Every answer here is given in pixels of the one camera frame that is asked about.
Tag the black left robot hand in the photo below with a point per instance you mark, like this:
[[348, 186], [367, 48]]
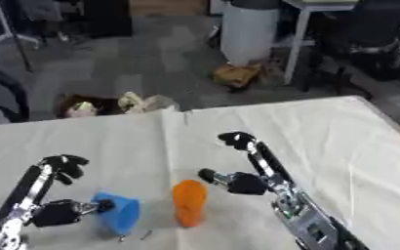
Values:
[[21, 192]]

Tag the black curved chair back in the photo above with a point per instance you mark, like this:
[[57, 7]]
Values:
[[13, 88]]

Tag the white cylindrical bin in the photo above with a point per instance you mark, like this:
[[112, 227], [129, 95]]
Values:
[[249, 31]]

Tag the brown crumpled bag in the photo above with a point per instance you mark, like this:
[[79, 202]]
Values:
[[237, 76]]

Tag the white stand base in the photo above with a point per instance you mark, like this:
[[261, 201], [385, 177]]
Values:
[[7, 35]]

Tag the black office chair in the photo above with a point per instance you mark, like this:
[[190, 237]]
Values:
[[368, 35]]

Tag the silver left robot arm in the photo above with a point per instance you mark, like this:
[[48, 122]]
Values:
[[1, 237]]

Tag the dark box of soft toys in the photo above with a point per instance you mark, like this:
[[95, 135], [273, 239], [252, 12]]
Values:
[[104, 105]]

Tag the small grey metal piece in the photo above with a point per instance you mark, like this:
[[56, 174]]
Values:
[[146, 234], [121, 239]]

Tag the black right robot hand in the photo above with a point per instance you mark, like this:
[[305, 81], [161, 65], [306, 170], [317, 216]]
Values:
[[269, 161]]

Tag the tan cardboard box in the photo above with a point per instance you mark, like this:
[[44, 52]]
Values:
[[166, 7]]

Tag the blue plastic cup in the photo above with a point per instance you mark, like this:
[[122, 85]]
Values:
[[118, 213]]

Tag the black cabinet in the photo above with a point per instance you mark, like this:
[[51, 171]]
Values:
[[106, 18]]

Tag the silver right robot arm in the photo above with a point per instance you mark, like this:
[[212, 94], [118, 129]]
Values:
[[314, 223]]

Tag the white table frame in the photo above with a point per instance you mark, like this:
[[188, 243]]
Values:
[[300, 35]]

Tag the thin black pole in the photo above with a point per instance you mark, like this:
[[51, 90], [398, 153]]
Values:
[[20, 42]]

